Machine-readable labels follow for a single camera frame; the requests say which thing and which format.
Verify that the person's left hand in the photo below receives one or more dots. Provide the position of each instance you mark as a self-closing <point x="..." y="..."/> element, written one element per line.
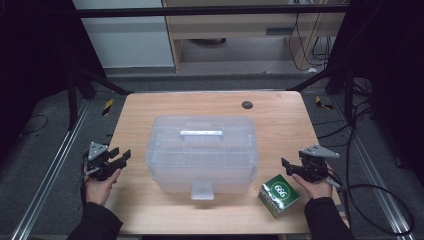
<point x="96" y="191"/>

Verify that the white cabinet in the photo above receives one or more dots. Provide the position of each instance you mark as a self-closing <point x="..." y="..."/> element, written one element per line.
<point x="130" y="43"/>

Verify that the green and white carton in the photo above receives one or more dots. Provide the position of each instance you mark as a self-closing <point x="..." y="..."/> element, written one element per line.
<point x="278" y="195"/>

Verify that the white plug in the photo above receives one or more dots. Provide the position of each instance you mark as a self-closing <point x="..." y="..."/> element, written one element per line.
<point x="311" y="70"/>

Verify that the dark round table grommet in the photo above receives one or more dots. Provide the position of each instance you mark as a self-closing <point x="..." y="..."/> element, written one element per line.
<point x="247" y="105"/>

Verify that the grey tape piece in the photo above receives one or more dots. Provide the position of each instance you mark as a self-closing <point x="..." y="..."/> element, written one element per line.
<point x="340" y="208"/>

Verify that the yellow and black tape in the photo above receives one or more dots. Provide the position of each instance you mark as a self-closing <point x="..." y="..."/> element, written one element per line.
<point x="322" y="104"/>
<point x="107" y="106"/>

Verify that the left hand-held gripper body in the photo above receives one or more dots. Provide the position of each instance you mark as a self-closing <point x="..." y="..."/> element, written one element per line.
<point x="97" y="163"/>

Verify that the clear plastic storage box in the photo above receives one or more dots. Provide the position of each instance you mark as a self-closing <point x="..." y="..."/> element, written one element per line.
<point x="201" y="156"/>

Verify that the black metal stand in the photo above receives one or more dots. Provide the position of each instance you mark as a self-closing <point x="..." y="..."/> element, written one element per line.
<point x="349" y="96"/>
<point x="71" y="100"/>

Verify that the black curtain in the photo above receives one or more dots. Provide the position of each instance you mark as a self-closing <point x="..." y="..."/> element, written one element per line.
<point x="393" y="66"/>
<point x="33" y="60"/>

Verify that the person's right hand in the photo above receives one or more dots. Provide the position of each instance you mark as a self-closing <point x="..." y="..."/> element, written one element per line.
<point x="316" y="190"/>

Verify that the aluminium floor rail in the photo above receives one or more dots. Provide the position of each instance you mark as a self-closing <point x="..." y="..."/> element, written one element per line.
<point x="373" y="173"/>
<point x="50" y="173"/>

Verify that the black horizontal bar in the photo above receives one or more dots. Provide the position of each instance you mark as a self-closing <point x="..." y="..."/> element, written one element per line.
<point x="200" y="11"/>

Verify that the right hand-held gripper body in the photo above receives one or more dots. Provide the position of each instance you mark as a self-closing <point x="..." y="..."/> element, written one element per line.
<point x="313" y="166"/>

